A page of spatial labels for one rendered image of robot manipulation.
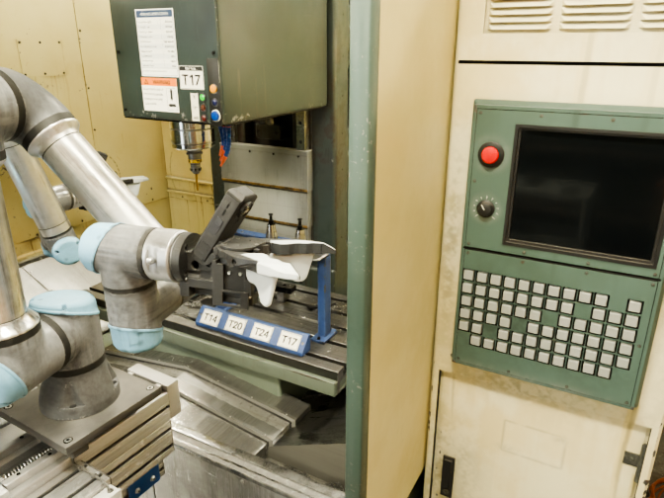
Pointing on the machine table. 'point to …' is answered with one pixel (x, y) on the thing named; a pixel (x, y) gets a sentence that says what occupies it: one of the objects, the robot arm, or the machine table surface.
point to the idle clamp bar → (284, 290)
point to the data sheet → (157, 41)
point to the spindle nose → (192, 135)
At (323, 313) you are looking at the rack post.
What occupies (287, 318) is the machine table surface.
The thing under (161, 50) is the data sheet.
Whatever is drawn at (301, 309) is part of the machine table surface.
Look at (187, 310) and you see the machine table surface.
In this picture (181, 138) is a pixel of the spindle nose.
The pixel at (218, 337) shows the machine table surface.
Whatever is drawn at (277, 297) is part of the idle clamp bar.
